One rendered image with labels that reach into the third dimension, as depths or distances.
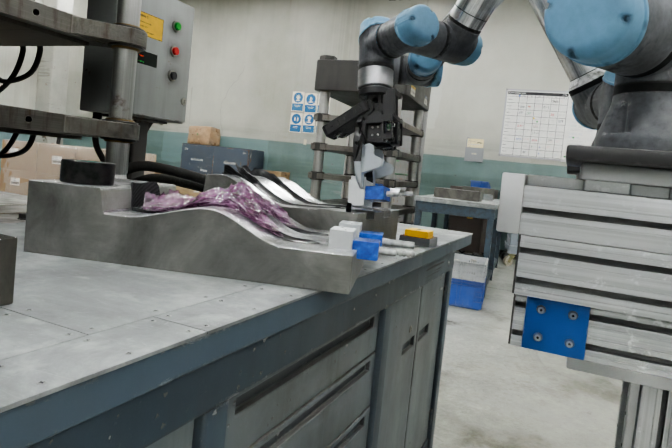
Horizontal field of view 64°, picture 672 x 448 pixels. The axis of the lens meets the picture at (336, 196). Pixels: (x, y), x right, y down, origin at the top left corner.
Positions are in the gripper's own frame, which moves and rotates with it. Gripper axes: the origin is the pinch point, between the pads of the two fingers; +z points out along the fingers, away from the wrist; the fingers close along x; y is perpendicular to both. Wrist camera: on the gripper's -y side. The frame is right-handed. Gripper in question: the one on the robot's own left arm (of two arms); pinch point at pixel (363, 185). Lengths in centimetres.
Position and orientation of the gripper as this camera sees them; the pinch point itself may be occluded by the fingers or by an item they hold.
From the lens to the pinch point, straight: 111.7
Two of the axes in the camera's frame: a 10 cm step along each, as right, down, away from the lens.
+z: -0.3, 9.9, -1.3
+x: 4.1, 1.3, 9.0
